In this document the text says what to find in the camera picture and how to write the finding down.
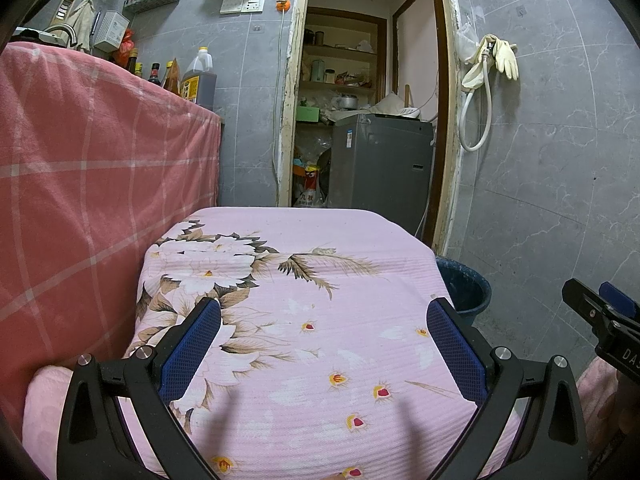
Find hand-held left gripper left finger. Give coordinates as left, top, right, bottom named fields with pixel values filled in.
left=56, top=297, right=222, bottom=480

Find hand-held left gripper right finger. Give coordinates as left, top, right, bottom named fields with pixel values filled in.
left=426, top=297, right=590, bottom=480

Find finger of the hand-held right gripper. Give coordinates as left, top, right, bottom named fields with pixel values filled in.
left=599, top=281, right=640, bottom=322
left=561, top=278, right=614, bottom=332

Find blue bucket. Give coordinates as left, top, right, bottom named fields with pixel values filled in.
left=435, top=256, right=492, bottom=326

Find pink fleece cloth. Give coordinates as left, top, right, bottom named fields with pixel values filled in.
left=575, top=359, right=622, bottom=456
left=22, top=365, right=73, bottom=480

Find pink floral tablecloth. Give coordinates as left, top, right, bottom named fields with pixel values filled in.
left=117, top=206, right=523, bottom=480

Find pink checked blanket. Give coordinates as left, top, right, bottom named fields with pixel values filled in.
left=0, top=42, right=223, bottom=441

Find white sack red label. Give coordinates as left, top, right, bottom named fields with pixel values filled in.
left=292, top=165, right=326, bottom=208

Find grey washing machine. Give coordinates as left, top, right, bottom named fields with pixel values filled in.
left=327, top=113, right=435, bottom=238

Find cream rubber glove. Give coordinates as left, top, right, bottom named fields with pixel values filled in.
left=495, top=40, right=519, bottom=80
left=461, top=35, right=495, bottom=92

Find white paper sheet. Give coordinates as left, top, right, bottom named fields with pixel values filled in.
left=372, top=95, right=423, bottom=121

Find large oil bottle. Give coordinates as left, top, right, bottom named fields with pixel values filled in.
left=180, top=47, right=218, bottom=111

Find brown yellow sauce bottle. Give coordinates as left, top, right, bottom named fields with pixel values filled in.
left=162, top=57, right=182, bottom=97

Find clear plastic bag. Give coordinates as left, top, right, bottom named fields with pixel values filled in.
left=455, top=20, right=481, bottom=63

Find white perforated cutlery holder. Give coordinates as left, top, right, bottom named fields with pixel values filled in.
left=93, top=10, right=132, bottom=53

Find steel faucet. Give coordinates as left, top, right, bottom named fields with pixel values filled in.
left=42, top=24, right=78, bottom=48

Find beige towel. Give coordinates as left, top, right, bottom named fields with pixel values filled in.
left=62, top=0, right=97, bottom=53

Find wooden door frame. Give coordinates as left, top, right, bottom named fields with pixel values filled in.
left=275, top=0, right=461, bottom=256

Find white cable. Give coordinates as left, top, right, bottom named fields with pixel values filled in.
left=271, top=10, right=287, bottom=183

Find wooden wall shelves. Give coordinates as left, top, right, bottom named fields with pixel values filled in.
left=300, top=7, right=388, bottom=126

